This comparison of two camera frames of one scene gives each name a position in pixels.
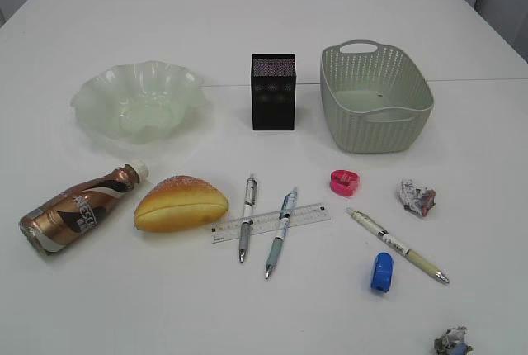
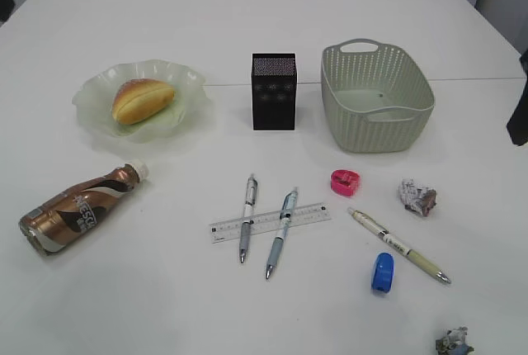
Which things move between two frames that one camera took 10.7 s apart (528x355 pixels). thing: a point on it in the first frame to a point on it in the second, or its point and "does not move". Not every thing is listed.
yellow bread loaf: x=177 y=203 to x=136 y=99
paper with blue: x=452 y=342 does not move
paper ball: x=416 y=200 does not move
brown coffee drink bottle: x=73 y=212 does not move
